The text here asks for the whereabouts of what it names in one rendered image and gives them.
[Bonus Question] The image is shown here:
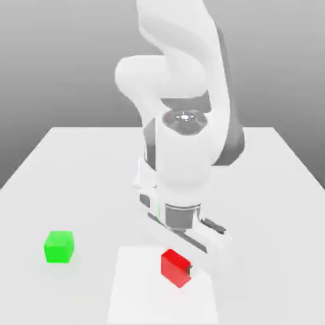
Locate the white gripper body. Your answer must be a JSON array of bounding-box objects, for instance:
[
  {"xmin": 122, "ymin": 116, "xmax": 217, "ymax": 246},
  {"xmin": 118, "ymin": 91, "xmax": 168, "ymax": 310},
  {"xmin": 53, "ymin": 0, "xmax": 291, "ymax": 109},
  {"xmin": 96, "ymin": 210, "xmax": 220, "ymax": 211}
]
[{"xmin": 146, "ymin": 212, "xmax": 234, "ymax": 274}]

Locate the small red cube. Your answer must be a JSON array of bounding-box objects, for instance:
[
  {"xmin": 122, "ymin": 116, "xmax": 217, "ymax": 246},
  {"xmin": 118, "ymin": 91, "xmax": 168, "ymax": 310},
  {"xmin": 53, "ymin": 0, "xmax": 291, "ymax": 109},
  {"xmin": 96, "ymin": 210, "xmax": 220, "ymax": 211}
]
[{"xmin": 161, "ymin": 248, "xmax": 192, "ymax": 289}]

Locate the small green cube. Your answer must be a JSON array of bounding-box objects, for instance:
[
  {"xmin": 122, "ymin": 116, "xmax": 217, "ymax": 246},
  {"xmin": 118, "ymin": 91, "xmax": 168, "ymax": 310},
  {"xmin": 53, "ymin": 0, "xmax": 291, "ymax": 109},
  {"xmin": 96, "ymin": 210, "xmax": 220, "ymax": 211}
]
[{"xmin": 43, "ymin": 230, "xmax": 75, "ymax": 264}]

